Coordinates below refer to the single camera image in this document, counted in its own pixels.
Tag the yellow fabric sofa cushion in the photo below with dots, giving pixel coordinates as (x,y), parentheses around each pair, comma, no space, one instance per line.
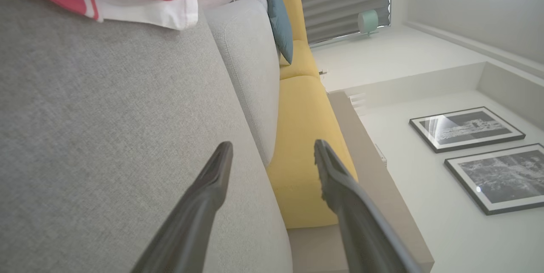
(301,58)
(306,137)
(297,9)

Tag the black framed monochrome picture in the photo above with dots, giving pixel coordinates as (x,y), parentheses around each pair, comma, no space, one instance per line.
(501,179)
(467,128)

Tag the large grey fabric sofa seat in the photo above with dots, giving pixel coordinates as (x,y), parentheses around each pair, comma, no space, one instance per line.
(85,137)

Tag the teal throw pillow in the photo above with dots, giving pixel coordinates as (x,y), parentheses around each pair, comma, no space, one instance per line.
(280,26)

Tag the mint green round lamp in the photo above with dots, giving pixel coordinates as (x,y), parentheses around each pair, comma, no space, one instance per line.
(367,21)

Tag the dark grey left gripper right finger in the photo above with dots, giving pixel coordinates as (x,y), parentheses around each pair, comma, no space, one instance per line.
(357,222)

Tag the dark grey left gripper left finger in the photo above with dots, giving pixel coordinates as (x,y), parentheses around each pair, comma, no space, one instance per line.
(195,213)

